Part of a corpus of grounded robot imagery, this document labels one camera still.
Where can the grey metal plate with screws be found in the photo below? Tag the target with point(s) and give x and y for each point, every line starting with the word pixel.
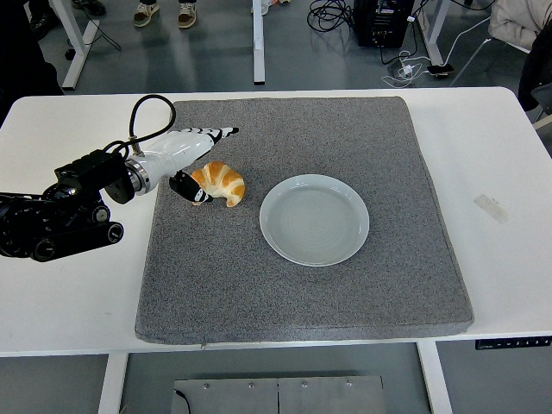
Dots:
pixel 276 397

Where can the grey fabric mat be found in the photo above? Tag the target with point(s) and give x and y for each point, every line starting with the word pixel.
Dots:
pixel 302 129

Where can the white chair frame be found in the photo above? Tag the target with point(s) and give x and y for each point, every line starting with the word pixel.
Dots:
pixel 478 52

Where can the beige jacket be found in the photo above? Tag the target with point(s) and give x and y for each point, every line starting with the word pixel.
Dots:
pixel 513 19

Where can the black smartphone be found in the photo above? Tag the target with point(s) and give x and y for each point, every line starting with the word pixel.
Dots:
pixel 440 69

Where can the golden croissant bread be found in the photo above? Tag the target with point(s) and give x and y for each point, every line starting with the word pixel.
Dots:
pixel 226 181

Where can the black computer case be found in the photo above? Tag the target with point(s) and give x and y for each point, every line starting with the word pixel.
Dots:
pixel 379 23

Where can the black table control panel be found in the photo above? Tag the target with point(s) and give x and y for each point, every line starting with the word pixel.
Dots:
pixel 513 343

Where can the white table leg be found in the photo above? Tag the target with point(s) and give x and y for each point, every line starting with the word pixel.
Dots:
pixel 434 379
pixel 113 384

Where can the pale grey round plate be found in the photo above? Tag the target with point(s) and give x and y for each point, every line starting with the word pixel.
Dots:
pixel 315 224

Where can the white sneaker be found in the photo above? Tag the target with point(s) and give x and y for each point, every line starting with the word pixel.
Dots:
pixel 266 6

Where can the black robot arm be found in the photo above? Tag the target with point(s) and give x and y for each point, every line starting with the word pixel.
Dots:
pixel 82 172

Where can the translucent tape strip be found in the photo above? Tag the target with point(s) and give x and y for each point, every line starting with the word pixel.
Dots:
pixel 489 208

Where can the black shoe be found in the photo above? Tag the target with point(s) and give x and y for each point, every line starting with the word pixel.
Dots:
pixel 88 5

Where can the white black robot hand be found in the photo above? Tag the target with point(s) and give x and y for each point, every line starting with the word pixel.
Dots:
pixel 181 148

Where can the person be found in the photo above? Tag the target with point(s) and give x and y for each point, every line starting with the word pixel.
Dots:
pixel 21 52

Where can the black jacket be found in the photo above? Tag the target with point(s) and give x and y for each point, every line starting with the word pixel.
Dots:
pixel 535 73

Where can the tan sneaker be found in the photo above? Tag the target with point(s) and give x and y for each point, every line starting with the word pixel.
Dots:
pixel 146 13
pixel 187 15

